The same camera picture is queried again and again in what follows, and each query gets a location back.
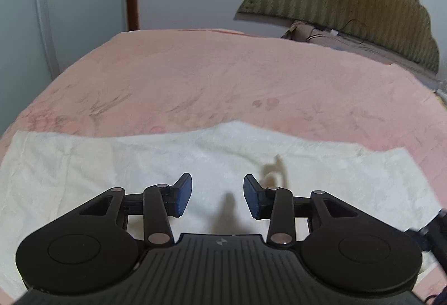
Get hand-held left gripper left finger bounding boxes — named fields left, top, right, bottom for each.
left=77, top=173, right=193, bottom=247

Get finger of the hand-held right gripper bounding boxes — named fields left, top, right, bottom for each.
left=405, top=209, right=447, bottom=278

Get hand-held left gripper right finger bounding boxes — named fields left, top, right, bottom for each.
left=243, top=174, right=362, bottom=247

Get white pants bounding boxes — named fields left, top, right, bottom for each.
left=0, top=120, right=441, bottom=293

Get pink bed blanket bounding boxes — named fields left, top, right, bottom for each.
left=0, top=28, right=447, bottom=305

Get beige pillow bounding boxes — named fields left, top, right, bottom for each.
left=281, top=21, right=439, bottom=84

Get black cable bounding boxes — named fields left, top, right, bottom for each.
left=306, top=19, right=368, bottom=45

